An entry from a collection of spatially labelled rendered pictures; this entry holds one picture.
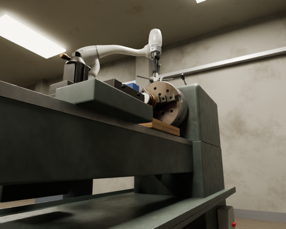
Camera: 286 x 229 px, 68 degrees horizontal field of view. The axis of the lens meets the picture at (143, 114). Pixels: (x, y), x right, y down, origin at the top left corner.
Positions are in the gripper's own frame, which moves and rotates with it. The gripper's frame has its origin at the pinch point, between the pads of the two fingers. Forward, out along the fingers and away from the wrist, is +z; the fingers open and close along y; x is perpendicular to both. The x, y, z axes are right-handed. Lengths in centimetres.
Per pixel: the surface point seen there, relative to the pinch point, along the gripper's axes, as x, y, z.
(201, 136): 34, 6, 49
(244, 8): 61, -188, -172
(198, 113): 33.3, 7.3, 34.2
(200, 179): 33, 9, 74
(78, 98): 30, 101, 50
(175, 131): 30, 38, 50
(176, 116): 25, 24, 38
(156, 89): 12.5, 23.6, 19.8
